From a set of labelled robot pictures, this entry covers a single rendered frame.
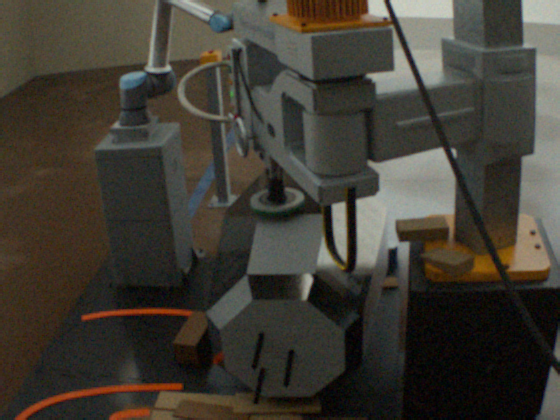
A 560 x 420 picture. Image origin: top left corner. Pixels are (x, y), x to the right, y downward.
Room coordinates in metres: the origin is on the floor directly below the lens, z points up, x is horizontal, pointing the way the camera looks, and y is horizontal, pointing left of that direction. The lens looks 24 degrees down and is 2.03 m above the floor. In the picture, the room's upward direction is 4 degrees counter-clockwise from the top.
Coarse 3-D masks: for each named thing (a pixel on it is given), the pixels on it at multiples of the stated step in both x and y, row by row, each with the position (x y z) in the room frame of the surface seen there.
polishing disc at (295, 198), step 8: (264, 192) 2.76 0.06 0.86; (288, 192) 2.75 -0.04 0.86; (296, 192) 2.74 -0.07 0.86; (256, 200) 2.69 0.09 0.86; (264, 200) 2.68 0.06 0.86; (288, 200) 2.67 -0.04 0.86; (296, 200) 2.66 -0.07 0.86; (256, 208) 2.63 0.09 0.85; (264, 208) 2.61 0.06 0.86; (272, 208) 2.60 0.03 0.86; (280, 208) 2.59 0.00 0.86; (288, 208) 2.60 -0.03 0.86
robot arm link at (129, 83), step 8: (136, 72) 3.80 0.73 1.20; (120, 80) 3.73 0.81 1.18; (128, 80) 3.69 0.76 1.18; (136, 80) 3.68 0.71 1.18; (144, 80) 3.73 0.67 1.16; (152, 80) 3.78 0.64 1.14; (120, 88) 3.71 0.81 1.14; (128, 88) 3.67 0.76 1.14; (136, 88) 3.68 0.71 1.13; (144, 88) 3.72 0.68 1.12; (152, 88) 3.76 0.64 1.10; (128, 96) 3.67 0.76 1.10; (136, 96) 3.68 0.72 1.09; (144, 96) 3.71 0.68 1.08; (152, 96) 3.78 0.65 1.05; (128, 104) 3.67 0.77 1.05; (136, 104) 3.68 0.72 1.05; (144, 104) 3.71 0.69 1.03
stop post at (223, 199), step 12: (204, 60) 4.64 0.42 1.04; (216, 60) 4.63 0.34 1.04; (216, 72) 4.65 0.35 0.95; (216, 84) 4.65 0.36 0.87; (216, 96) 4.65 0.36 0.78; (216, 108) 4.65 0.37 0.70; (216, 132) 4.66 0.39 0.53; (216, 144) 4.66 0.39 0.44; (216, 156) 4.66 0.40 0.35; (216, 168) 4.66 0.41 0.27; (216, 180) 4.66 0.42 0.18; (228, 180) 4.70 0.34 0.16; (228, 192) 4.67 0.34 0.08; (216, 204) 4.64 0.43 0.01; (228, 204) 4.62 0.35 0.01
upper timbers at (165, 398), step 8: (160, 392) 2.29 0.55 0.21; (168, 392) 2.29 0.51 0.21; (176, 392) 2.28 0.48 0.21; (160, 400) 2.23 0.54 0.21; (168, 400) 2.23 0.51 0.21; (176, 400) 2.23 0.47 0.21; (200, 400) 2.23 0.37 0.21; (208, 400) 2.23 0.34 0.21; (216, 400) 2.22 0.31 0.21; (224, 400) 2.22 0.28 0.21; (232, 400) 2.22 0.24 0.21; (160, 408) 2.18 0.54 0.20; (168, 408) 2.18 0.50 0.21; (152, 416) 2.12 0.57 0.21; (160, 416) 2.12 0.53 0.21; (168, 416) 2.12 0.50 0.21; (256, 416) 2.11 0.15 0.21; (264, 416) 2.10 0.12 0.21; (272, 416) 2.10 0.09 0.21; (280, 416) 2.10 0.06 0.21; (288, 416) 2.09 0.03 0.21; (296, 416) 2.09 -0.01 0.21
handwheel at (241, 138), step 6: (240, 120) 2.52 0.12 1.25; (234, 126) 2.59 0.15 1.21; (240, 126) 2.50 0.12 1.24; (234, 132) 2.60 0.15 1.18; (240, 132) 2.54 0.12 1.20; (246, 132) 2.48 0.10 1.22; (240, 138) 2.52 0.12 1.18; (246, 138) 2.47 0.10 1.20; (252, 138) 2.54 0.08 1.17; (240, 144) 2.54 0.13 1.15; (246, 144) 2.47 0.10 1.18; (240, 150) 2.56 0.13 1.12; (246, 150) 2.47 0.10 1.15; (246, 156) 2.49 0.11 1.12
